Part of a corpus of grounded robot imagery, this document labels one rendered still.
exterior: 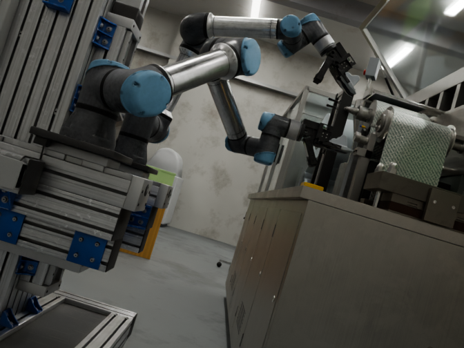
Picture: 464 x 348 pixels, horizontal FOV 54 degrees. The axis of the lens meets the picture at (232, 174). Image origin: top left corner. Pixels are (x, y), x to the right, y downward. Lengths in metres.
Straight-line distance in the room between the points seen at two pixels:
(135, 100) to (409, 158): 1.10
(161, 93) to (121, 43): 0.41
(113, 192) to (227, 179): 7.76
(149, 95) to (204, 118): 7.93
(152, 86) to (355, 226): 0.77
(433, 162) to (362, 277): 0.59
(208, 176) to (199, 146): 0.63
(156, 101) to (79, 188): 0.30
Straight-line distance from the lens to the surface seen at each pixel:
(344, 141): 1.74
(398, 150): 1.82
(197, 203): 8.94
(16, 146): 1.31
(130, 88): 1.15
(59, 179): 1.26
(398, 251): 1.54
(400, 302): 1.57
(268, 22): 1.77
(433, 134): 1.89
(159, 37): 9.61
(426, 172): 1.86
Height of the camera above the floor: 0.78
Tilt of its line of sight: 4 degrees up
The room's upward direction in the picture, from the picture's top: 17 degrees clockwise
